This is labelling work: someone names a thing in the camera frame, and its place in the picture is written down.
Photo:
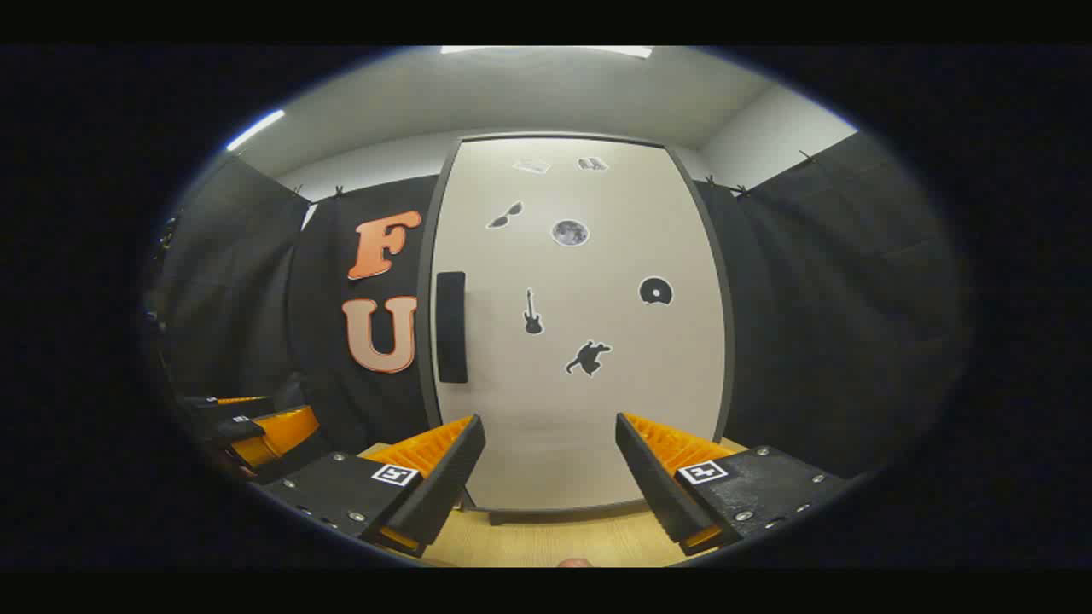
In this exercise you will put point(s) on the long ceiling light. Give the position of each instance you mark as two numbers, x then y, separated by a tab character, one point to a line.
256	130

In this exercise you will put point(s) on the black backdrop cloth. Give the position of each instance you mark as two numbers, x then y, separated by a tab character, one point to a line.
810	341

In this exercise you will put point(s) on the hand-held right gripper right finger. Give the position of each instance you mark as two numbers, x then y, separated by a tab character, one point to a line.
653	486

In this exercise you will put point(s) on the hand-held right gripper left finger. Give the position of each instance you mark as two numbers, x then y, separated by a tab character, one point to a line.
444	486

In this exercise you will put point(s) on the grey cabinet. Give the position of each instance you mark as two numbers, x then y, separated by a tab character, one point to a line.
424	341

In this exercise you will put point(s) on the white cabinet door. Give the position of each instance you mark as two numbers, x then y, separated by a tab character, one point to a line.
580	426

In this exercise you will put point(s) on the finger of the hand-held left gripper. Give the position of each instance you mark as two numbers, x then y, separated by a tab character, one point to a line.
239	404
281	431

